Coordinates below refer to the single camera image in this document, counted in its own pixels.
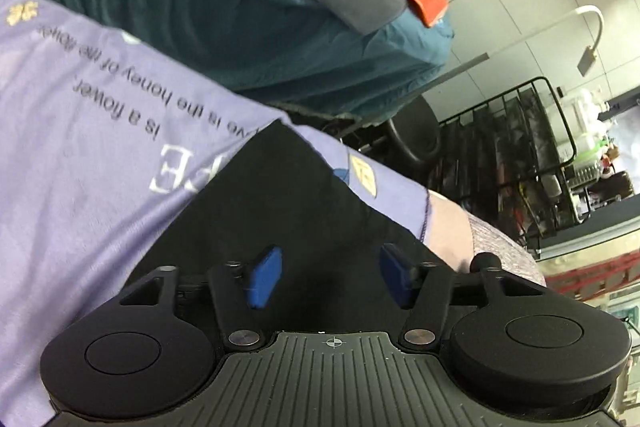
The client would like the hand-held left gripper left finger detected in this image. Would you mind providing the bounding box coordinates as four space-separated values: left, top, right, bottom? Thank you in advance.
117 244 284 351

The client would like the black jacket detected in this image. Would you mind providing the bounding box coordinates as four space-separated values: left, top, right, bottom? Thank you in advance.
125 119 437 339

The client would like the black chair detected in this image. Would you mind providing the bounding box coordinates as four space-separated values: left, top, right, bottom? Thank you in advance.
384 97 444 174

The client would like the white gooseneck lamp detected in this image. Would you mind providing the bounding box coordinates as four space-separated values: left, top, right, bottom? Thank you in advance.
574 5 607 78

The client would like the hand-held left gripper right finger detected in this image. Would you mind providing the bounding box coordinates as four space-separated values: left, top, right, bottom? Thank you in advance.
379 243 549 349

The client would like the teal quilt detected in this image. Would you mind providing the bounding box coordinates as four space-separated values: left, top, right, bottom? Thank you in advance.
15 0 456 118

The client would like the black wire rack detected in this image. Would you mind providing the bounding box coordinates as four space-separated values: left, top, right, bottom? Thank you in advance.
425 76 592 249

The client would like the grey heathered mattress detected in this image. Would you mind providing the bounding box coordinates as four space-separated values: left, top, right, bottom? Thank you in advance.
427 191 547 289

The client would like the lavender printed blanket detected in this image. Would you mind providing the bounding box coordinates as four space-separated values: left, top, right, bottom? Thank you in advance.
0 0 432 427

